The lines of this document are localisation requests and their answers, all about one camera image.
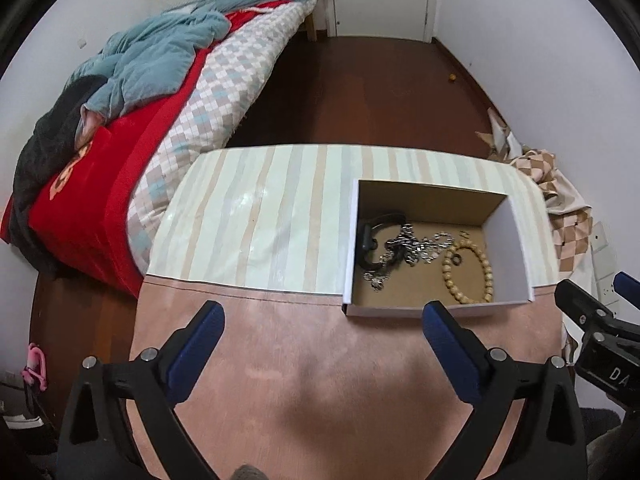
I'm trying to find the wooden bead bracelet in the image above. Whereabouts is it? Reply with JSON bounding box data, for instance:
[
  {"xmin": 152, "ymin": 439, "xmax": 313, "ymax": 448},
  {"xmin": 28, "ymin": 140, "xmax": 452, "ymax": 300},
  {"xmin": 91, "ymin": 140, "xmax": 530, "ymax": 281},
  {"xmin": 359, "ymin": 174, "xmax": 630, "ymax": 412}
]
[{"xmin": 441, "ymin": 239, "xmax": 496, "ymax": 305}]

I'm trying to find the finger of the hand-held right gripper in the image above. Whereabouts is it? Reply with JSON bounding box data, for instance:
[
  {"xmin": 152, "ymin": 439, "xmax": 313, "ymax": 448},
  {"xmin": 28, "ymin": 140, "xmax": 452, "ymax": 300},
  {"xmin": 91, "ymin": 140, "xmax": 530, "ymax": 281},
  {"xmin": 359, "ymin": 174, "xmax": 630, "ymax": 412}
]
[
  {"xmin": 555, "ymin": 279, "xmax": 640, "ymax": 342},
  {"xmin": 614, "ymin": 271, "xmax": 640, "ymax": 306}
]

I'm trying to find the pink suede mat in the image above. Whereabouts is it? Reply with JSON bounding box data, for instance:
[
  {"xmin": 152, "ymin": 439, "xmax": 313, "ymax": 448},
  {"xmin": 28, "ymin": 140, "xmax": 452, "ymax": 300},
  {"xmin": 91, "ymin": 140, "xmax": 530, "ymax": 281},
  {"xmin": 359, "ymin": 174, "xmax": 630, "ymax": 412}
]
[{"xmin": 127, "ymin": 275, "xmax": 563, "ymax": 480}]

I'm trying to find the cardboard box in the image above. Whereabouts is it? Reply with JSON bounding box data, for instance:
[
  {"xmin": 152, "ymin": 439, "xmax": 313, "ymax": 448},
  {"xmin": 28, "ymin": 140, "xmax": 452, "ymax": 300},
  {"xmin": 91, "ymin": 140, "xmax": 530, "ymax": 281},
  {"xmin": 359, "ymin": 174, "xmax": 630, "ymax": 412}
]
[{"xmin": 341, "ymin": 178, "xmax": 536, "ymax": 318}]

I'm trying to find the thick silver chain bracelet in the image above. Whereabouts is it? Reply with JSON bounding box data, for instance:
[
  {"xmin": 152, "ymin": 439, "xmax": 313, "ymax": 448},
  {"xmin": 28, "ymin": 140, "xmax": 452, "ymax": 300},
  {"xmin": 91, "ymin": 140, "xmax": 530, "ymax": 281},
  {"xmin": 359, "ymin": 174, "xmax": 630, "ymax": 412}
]
[{"xmin": 384, "ymin": 224, "xmax": 426, "ymax": 267}]

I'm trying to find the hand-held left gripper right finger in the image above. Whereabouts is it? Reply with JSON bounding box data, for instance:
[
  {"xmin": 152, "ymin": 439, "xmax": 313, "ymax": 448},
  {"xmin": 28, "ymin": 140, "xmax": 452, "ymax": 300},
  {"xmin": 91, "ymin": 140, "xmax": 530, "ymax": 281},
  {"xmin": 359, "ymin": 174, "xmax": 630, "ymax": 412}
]
[{"xmin": 422, "ymin": 301, "xmax": 587, "ymax": 480}]

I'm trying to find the bed with red blanket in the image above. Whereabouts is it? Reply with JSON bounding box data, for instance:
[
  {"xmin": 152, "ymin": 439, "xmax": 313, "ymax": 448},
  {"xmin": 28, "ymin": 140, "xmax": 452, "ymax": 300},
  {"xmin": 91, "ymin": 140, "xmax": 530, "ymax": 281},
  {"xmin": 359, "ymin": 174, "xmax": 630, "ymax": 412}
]
[{"xmin": 0, "ymin": 0, "xmax": 296, "ymax": 298}]

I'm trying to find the checkered bed sheet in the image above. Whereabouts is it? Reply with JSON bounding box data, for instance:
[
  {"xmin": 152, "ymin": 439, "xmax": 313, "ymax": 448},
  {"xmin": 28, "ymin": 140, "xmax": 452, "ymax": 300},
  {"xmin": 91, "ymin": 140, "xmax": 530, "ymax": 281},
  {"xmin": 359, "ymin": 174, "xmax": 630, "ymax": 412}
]
[{"xmin": 126, "ymin": 2, "xmax": 318, "ymax": 273}]

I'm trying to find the blue quilt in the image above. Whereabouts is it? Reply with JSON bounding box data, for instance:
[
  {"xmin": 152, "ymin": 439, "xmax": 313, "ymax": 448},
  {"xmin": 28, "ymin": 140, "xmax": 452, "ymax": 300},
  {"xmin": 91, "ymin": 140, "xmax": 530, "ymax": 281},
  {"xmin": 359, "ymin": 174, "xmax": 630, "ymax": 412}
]
[{"xmin": 65, "ymin": 0, "xmax": 318, "ymax": 116}]

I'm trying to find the thin silver charm bracelet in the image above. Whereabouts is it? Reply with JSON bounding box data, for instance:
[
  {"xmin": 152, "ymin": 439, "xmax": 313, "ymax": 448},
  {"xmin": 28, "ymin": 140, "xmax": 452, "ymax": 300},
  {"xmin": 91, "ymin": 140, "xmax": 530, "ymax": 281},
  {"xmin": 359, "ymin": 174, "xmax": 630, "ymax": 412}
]
[{"xmin": 420, "ymin": 231, "xmax": 454, "ymax": 264}]

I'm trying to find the pink cloth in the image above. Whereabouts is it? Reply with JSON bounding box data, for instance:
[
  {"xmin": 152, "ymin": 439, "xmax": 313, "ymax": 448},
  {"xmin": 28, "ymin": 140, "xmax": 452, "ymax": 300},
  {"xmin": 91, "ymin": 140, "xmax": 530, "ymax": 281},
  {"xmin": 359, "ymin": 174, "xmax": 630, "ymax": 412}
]
[{"xmin": 75, "ymin": 110, "xmax": 106, "ymax": 148}]

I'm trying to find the dark grey fleece blanket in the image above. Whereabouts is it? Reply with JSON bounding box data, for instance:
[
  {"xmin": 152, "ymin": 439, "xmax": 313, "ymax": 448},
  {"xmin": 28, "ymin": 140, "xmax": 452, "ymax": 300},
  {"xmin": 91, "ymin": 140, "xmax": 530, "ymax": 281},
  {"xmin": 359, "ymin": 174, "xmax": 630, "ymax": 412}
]
[{"xmin": 11, "ymin": 77, "xmax": 108, "ymax": 281}]

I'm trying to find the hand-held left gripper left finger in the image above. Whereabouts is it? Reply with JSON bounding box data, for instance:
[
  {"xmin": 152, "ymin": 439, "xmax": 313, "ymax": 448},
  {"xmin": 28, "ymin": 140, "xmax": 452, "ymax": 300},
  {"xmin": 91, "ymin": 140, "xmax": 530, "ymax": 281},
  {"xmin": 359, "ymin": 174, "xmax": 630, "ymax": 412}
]
[{"xmin": 56, "ymin": 301, "xmax": 226, "ymax": 480}]

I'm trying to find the striped tablecloth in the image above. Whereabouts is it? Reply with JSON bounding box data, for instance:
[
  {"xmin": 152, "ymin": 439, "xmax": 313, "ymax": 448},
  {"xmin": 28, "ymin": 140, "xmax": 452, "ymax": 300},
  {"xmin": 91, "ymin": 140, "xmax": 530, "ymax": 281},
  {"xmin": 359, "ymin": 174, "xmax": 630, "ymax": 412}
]
[{"xmin": 145, "ymin": 144, "xmax": 561, "ymax": 306}]

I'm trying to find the silver pendant necklace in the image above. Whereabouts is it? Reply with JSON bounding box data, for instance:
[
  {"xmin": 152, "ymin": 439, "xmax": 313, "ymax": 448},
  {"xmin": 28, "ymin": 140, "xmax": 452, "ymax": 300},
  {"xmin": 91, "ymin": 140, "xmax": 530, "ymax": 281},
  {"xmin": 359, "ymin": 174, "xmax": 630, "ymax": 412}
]
[{"xmin": 364, "ymin": 255, "xmax": 397, "ymax": 292}]

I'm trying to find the pink plastic hanger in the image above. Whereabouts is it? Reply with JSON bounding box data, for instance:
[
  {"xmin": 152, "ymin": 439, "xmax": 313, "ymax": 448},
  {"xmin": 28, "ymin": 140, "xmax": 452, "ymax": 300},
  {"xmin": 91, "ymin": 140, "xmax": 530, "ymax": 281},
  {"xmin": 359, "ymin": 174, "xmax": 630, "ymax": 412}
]
[{"xmin": 21, "ymin": 343, "xmax": 48, "ymax": 393}]

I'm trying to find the black smart band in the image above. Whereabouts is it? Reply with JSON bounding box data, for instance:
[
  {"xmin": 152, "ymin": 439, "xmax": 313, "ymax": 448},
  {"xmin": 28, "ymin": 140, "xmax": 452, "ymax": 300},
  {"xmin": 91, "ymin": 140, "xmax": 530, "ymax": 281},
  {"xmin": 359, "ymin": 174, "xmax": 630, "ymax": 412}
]
[{"xmin": 356, "ymin": 211, "xmax": 407, "ymax": 271}]

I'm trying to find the dark shoe with white sole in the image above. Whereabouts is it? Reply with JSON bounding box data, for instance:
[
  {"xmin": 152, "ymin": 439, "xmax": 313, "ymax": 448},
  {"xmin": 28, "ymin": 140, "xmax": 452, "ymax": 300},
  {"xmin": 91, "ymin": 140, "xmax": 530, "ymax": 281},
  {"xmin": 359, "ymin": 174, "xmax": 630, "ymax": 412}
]
[{"xmin": 0, "ymin": 404, "xmax": 46, "ymax": 430}]

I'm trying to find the beige checkered cloth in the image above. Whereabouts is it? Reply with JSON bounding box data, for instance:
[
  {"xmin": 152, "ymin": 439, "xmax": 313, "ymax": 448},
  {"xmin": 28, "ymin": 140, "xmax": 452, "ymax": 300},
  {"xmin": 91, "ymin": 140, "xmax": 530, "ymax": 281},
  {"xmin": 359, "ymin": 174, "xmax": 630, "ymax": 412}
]
[{"xmin": 475, "ymin": 107, "xmax": 596, "ymax": 281}]

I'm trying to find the wooden bed leg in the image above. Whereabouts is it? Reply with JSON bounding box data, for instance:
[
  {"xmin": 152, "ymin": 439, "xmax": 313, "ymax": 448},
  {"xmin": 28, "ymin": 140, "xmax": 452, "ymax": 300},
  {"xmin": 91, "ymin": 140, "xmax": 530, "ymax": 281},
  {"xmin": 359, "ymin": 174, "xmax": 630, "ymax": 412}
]
[{"xmin": 305, "ymin": 0, "xmax": 328, "ymax": 42}]

